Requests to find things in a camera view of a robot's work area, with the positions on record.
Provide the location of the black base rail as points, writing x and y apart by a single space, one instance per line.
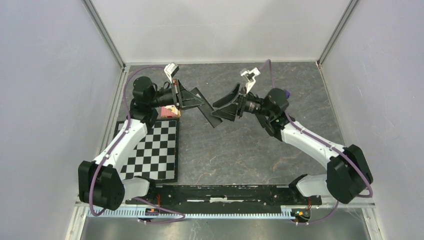
229 199

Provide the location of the black remote with green button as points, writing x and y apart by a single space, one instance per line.
206 109

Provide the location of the red beige small box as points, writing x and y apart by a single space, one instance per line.
169 111

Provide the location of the black white checkerboard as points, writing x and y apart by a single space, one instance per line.
156 156

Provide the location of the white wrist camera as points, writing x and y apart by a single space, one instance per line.
250 79
170 70

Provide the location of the purple cube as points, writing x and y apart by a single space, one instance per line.
287 93

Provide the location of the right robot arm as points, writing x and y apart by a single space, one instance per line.
347 176

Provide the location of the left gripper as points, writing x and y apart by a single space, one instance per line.
185 99

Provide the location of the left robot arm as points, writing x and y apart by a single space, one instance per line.
99 181

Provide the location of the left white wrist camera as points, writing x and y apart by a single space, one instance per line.
170 70

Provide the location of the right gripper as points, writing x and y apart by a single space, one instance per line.
229 112

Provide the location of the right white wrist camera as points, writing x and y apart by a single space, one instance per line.
250 79

